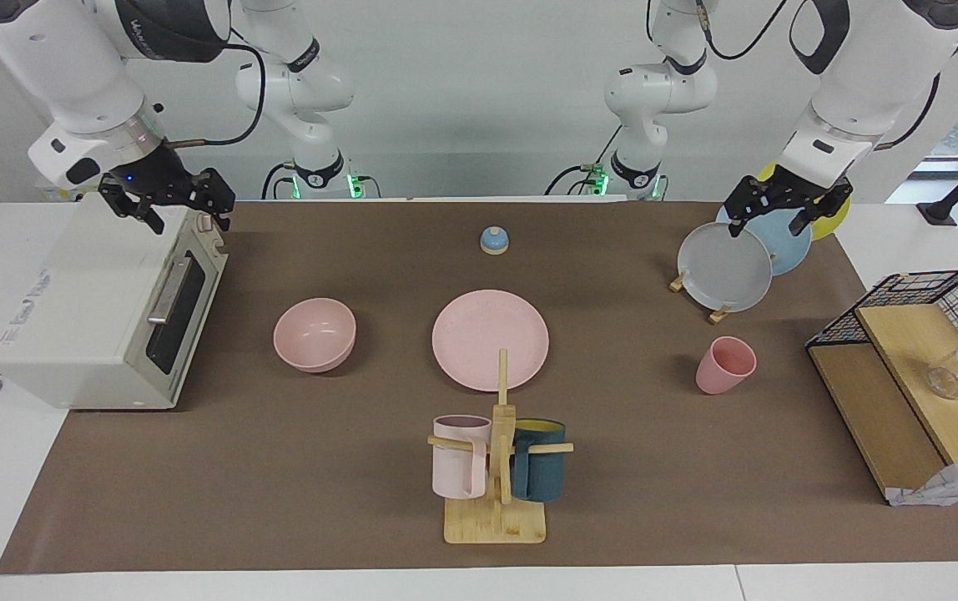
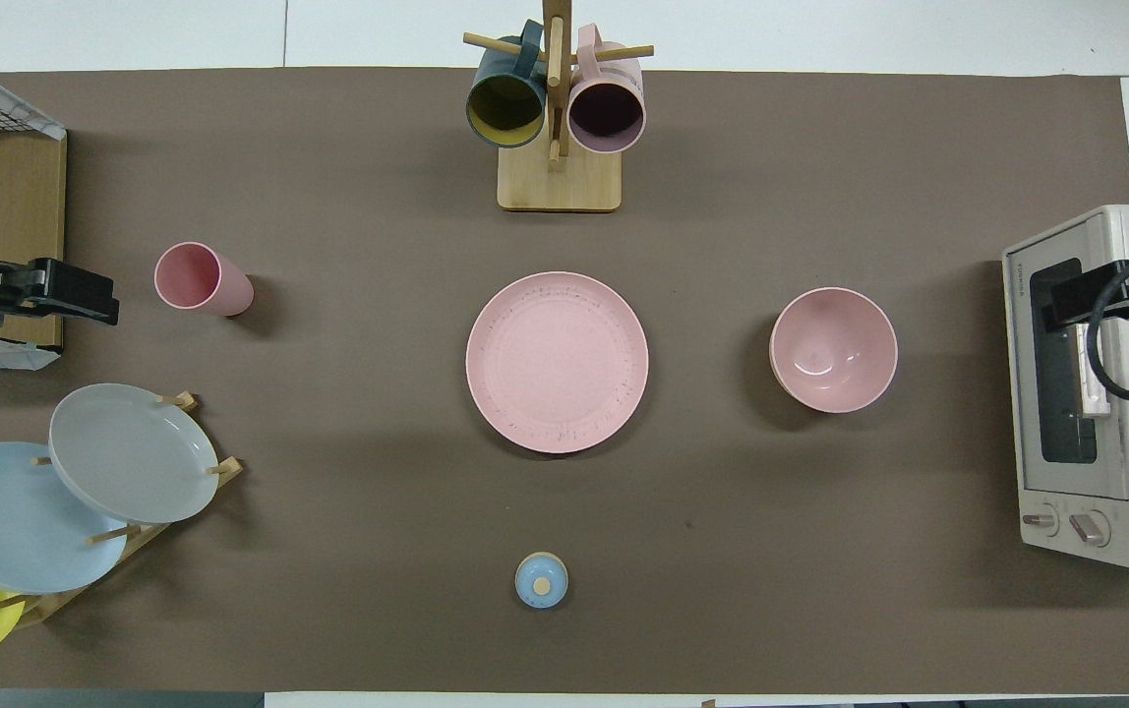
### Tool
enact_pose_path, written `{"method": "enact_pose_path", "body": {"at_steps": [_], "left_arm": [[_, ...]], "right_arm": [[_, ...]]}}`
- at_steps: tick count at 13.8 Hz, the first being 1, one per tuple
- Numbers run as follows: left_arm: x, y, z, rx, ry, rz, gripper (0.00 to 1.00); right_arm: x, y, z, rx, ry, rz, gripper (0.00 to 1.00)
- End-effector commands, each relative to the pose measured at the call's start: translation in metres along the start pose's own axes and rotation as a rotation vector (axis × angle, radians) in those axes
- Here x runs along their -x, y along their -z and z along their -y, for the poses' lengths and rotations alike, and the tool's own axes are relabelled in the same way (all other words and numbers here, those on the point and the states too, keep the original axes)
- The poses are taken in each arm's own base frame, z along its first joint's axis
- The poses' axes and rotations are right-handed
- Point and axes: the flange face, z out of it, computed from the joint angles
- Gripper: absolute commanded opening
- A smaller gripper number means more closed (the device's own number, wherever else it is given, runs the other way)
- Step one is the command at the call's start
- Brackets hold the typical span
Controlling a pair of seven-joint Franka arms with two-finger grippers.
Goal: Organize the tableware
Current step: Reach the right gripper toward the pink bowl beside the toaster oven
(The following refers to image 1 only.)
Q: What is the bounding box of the black left base cable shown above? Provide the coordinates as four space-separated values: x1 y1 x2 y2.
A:
544 125 622 197

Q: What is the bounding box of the pink cup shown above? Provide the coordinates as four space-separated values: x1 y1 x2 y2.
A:
695 336 757 395

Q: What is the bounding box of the black base cable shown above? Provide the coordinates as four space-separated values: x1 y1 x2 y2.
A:
544 125 622 197
260 163 296 199

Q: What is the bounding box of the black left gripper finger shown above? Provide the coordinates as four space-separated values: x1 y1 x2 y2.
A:
724 176 769 240
787 179 854 237

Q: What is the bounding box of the grey plate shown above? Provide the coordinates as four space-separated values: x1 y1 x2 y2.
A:
678 222 774 314

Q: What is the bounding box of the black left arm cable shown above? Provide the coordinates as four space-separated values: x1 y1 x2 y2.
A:
696 0 943 151

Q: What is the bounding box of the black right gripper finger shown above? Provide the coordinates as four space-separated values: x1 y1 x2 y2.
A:
98 179 166 236
193 168 236 233

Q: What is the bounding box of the clear glass cup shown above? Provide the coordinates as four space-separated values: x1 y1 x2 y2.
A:
926 355 958 400

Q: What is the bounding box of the dark teal mug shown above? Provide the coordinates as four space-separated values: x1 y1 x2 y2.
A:
509 418 567 503

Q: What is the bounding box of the pink plate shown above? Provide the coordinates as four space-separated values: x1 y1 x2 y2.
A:
432 290 550 392

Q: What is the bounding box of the pink bowl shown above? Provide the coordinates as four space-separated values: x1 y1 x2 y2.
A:
273 298 357 373

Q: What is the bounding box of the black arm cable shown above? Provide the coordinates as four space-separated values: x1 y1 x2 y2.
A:
166 42 268 149
696 0 943 151

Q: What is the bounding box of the wooden mug rack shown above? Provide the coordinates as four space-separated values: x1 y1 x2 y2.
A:
427 349 574 545

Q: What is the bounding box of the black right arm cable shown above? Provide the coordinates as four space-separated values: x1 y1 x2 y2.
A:
166 42 268 149

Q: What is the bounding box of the wooden plate rack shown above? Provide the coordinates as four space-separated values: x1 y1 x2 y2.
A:
668 269 732 325

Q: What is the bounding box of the white toaster oven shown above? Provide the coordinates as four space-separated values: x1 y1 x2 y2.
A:
0 192 229 411

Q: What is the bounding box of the light pink mug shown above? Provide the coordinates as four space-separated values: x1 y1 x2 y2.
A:
431 415 493 500

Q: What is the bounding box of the light blue plate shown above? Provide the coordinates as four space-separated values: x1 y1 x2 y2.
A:
714 200 813 277

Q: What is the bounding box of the brown table mat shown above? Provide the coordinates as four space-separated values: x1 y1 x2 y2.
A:
0 200 958 575

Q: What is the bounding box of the yellow plate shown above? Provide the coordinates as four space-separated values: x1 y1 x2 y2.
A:
759 161 851 241

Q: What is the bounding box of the wooden shelf with wire basket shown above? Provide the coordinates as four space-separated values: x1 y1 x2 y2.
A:
805 269 958 506

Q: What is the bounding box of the black right base cable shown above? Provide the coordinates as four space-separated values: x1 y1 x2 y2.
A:
260 163 296 199

